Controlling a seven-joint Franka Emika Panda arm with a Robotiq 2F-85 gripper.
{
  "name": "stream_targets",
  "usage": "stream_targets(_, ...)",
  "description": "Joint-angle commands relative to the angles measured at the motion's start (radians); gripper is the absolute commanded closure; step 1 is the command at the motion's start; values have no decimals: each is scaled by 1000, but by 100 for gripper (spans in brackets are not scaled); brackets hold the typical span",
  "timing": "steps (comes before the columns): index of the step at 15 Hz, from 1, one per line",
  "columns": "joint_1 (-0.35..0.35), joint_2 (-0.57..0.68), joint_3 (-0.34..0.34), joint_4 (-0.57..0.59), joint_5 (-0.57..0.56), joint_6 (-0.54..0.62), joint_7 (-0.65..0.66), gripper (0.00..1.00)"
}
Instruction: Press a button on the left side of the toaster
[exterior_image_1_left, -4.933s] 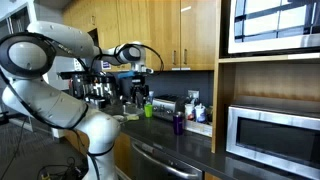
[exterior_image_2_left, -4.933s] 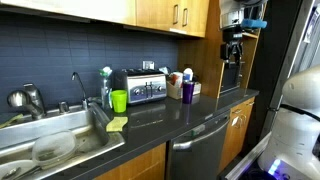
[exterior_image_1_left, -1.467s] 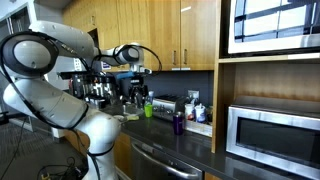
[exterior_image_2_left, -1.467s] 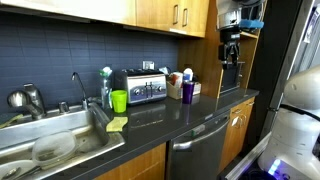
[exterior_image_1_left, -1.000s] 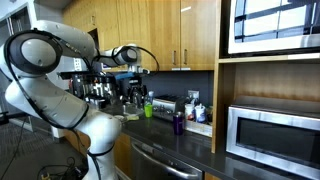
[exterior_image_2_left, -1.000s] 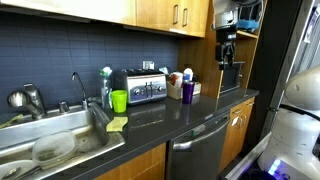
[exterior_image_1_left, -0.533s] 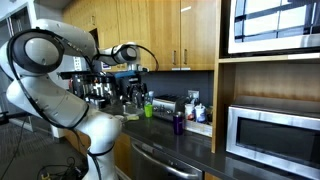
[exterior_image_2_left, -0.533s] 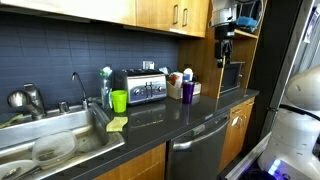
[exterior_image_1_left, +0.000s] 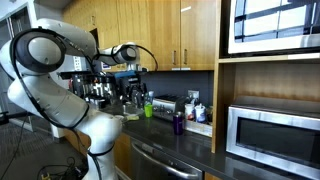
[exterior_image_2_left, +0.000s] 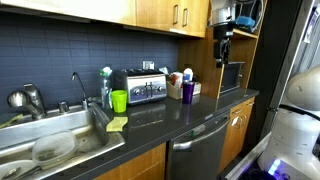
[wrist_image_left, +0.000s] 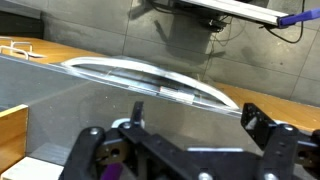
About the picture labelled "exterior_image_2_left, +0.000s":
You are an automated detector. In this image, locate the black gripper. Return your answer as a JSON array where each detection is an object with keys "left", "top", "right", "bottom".
[{"left": 212, "top": 23, "right": 234, "bottom": 69}]

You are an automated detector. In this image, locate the stainless steel toaster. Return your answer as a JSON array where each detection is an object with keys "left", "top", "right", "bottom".
[{"left": 114, "top": 68, "right": 169, "bottom": 107}]

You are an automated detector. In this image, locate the microwave oven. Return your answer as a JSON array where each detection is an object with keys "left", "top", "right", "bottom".
[{"left": 219, "top": 61, "right": 246, "bottom": 96}]

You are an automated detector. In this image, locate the purple tumbler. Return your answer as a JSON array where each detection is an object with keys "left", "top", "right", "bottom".
[{"left": 181, "top": 80, "right": 196, "bottom": 105}]

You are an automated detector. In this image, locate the red white packet box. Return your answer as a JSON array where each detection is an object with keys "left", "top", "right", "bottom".
[{"left": 168, "top": 71, "right": 184, "bottom": 89}]

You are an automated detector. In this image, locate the wooden condiment caddy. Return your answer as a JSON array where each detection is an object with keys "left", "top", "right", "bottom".
[{"left": 166, "top": 80, "right": 203, "bottom": 101}]

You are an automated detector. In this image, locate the stainless steel dishwasher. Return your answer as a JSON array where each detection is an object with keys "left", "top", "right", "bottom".
[{"left": 165, "top": 109, "right": 232, "bottom": 180}]

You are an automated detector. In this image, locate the green plastic cup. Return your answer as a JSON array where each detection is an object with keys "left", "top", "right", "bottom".
[{"left": 110, "top": 89, "right": 129, "bottom": 114}]

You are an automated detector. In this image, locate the clear dish soap bottle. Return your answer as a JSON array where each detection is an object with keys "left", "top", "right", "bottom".
[{"left": 98, "top": 66, "right": 114, "bottom": 111}]

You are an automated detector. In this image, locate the yellow sponge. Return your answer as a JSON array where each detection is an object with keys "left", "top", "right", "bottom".
[{"left": 105, "top": 115, "right": 129, "bottom": 133}]

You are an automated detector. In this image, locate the plain wooden base cabinet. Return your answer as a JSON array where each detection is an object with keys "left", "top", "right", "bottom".
[{"left": 94, "top": 142, "right": 167, "bottom": 180}]

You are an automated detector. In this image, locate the slim gooseneck faucet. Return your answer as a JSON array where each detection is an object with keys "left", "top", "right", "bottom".
[{"left": 70, "top": 71, "right": 90, "bottom": 111}]

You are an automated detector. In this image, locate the chrome sink deck knob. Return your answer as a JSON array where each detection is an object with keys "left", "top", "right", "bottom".
[{"left": 58, "top": 101, "right": 71, "bottom": 115}]

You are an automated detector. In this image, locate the stainless steel sink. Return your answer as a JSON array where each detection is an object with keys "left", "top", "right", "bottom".
[{"left": 0, "top": 101, "right": 126, "bottom": 180}]

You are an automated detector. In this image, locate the clear plastic food container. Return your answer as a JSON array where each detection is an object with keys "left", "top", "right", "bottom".
[{"left": 31, "top": 129, "right": 80, "bottom": 168}]

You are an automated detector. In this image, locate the large chrome faucet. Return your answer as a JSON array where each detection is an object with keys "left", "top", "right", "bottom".
[{"left": 6, "top": 83, "right": 47, "bottom": 121}]

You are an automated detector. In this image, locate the green scrub pad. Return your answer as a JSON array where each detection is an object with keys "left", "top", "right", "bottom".
[{"left": 0, "top": 113, "right": 25, "bottom": 130}]

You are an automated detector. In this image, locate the white plate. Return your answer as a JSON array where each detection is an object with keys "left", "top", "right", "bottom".
[{"left": 0, "top": 159, "right": 37, "bottom": 180}]

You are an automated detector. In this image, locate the metal spoon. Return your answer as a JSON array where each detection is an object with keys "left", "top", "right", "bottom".
[{"left": 1, "top": 166, "right": 22, "bottom": 180}]

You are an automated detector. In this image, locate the steel wall cabinet handle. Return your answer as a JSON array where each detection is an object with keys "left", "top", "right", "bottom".
[
  {"left": 181, "top": 7, "right": 189, "bottom": 28},
  {"left": 172, "top": 3, "right": 180, "bottom": 26}
]

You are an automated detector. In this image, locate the steel base cabinet door handle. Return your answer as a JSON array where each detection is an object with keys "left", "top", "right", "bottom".
[
  {"left": 231, "top": 115, "right": 242, "bottom": 129},
  {"left": 240, "top": 114, "right": 249, "bottom": 128}
]

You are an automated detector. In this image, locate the white wall outlet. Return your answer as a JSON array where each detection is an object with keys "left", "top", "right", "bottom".
[{"left": 142, "top": 60, "right": 156, "bottom": 71}]

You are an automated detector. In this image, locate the wooden wall cabinet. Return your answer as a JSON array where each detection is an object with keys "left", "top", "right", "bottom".
[{"left": 0, "top": 0, "right": 211, "bottom": 39}]

